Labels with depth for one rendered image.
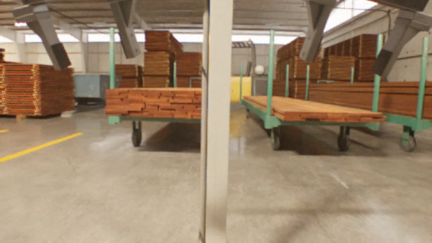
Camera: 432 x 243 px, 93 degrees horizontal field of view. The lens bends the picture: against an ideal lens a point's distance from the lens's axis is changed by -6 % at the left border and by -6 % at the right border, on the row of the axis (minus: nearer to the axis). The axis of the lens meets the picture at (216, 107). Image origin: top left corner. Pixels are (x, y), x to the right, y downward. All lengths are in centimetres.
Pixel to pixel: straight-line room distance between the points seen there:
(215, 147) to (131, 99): 155
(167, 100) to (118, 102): 45
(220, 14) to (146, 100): 151
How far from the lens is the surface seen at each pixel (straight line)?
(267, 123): 225
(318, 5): 36
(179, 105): 196
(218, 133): 61
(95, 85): 713
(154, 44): 1008
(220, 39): 61
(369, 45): 1165
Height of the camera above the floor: 70
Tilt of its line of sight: 5 degrees down
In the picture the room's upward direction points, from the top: 1 degrees clockwise
